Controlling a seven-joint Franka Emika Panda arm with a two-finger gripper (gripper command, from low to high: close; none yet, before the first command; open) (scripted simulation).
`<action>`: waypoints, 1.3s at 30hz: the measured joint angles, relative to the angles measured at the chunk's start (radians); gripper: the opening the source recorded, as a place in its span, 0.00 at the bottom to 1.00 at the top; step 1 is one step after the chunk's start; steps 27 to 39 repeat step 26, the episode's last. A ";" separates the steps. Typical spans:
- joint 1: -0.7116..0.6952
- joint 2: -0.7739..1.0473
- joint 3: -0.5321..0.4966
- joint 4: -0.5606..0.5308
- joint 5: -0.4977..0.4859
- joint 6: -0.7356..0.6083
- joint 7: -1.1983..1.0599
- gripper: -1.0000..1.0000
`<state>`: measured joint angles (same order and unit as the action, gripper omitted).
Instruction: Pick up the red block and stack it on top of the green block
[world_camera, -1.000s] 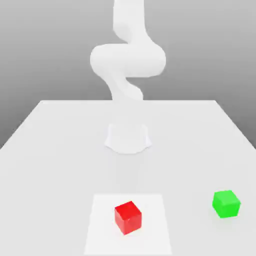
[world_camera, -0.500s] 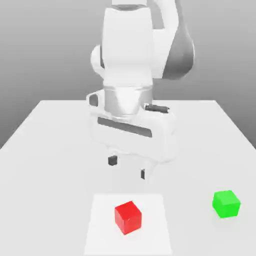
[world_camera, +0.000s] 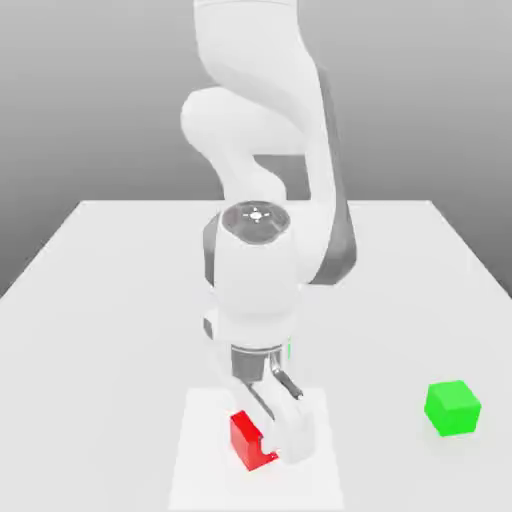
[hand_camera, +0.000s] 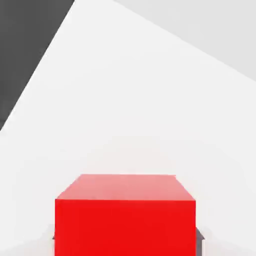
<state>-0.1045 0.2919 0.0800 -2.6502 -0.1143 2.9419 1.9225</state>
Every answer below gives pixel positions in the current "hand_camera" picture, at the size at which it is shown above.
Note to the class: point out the small red cube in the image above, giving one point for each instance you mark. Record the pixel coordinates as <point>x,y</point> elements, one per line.
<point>125,226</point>

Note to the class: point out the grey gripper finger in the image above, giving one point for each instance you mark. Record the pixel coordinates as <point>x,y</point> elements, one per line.
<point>199,243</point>

